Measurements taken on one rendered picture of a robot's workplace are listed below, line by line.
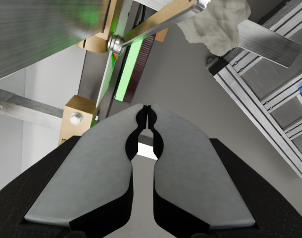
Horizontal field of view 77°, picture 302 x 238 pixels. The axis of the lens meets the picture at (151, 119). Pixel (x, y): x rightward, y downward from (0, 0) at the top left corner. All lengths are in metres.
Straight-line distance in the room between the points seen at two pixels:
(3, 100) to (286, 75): 1.09
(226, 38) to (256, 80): 0.84
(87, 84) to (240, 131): 1.19
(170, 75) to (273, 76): 0.53
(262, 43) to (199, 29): 0.08
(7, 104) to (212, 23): 0.35
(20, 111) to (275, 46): 0.41
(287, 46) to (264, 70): 0.77
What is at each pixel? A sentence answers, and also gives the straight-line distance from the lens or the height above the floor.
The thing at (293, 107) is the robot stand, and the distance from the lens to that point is 1.25.
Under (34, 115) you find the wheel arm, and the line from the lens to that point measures 0.40.
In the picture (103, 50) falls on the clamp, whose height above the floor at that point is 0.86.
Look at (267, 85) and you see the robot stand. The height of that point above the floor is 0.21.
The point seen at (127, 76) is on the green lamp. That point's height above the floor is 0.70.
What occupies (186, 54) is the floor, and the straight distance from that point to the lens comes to 1.15.
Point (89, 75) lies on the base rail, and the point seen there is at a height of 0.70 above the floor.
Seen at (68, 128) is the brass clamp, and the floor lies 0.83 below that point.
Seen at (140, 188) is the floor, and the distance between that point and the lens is 1.75.
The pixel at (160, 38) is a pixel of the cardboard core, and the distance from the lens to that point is 1.05.
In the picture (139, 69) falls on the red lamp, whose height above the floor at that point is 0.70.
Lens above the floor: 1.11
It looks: 60 degrees down
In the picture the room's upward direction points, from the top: 179 degrees counter-clockwise
